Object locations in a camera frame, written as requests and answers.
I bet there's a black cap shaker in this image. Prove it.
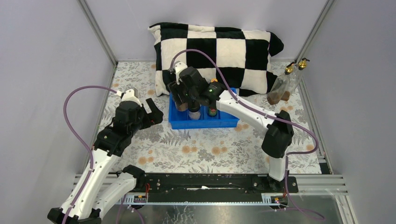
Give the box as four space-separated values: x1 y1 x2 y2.
188 103 201 120

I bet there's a white lid sauce jar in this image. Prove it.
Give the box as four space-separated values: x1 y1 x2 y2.
175 103 188 112

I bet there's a blue plastic divided bin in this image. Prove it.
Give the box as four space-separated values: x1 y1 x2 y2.
168 94 239 129

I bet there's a gold top oil bottle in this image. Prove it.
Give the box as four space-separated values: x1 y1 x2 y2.
267 62 295 105
281 57 310 101

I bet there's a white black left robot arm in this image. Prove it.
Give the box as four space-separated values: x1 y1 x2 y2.
47 98 163 224

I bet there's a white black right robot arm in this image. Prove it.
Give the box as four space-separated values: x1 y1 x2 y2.
167 63 294 192

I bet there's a floral pattern table mat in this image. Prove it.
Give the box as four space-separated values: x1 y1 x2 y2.
110 62 322 174

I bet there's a black white checkered pillow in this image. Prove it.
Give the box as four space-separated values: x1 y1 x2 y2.
148 22 284 96

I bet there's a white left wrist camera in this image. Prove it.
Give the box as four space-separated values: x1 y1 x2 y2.
115 88 142 107

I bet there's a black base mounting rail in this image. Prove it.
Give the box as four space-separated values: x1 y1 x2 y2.
132 173 299 203

